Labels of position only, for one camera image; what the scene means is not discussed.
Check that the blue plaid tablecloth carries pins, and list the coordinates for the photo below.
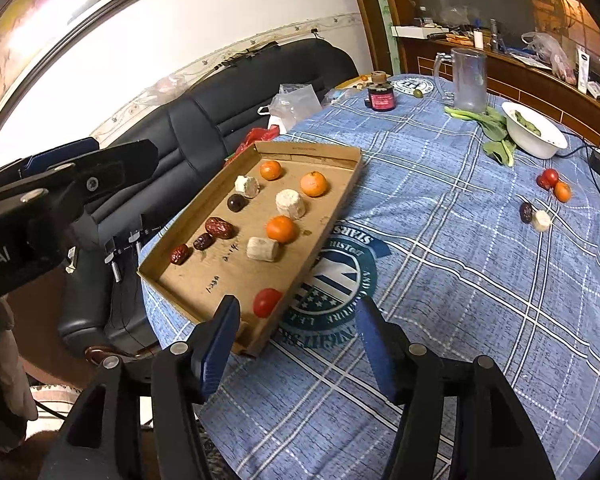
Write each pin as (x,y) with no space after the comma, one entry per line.
(455,285)

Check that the cardboard tray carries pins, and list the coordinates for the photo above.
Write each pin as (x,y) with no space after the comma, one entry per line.
(240,275)

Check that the orange mandarin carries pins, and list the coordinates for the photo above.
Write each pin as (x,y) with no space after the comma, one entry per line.
(562,191)
(281,229)
(313,183)
(271,170)

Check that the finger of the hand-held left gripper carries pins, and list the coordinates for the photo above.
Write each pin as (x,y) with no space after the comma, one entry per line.
(55,152)
(125,160)

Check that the person's left hand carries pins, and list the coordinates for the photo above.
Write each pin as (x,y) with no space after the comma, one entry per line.
(10,360)

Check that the plastic bag with red contents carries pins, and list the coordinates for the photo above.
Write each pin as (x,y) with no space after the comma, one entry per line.
(550,52)

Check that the green leaves in bowl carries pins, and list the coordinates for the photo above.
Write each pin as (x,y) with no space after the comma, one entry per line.
(527,122)

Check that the white tube bottle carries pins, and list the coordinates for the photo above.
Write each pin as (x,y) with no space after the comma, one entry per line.
(584,67)

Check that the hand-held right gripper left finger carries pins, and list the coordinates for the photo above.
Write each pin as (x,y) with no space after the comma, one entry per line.
(220,350)

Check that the clear plastic bag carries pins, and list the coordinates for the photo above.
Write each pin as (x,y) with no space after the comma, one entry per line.
(295,102)

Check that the framed painting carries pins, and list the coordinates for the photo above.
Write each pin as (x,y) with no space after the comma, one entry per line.
(40,20)

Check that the large red date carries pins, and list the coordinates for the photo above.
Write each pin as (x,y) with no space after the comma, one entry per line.
(220,227)

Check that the dark jar with red label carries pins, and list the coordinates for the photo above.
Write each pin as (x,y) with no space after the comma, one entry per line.
(380,95)

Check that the white bowl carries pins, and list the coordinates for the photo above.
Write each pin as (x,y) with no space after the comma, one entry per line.
(535,142)

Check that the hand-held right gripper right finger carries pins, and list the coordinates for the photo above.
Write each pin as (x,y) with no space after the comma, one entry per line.
(380,360)

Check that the red tomato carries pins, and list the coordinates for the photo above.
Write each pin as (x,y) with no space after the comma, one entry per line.
(266,302)
(550,176)

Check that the clear glass mug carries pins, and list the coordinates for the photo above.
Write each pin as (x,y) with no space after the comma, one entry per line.
(467,80)

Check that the black leather sofa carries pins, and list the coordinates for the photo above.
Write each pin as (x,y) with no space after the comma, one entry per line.
(205,120)

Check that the dark wrinkled date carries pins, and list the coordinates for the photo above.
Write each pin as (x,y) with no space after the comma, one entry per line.
(203,241)
(526,211)

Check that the long bok choy stalk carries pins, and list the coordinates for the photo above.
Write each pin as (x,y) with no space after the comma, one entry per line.
(475,116)

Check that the short bok choy leaf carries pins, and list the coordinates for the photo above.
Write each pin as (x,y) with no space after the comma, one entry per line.
(500,150)

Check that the wooden cabinet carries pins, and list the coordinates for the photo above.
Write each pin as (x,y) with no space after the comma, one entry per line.
(520,82)

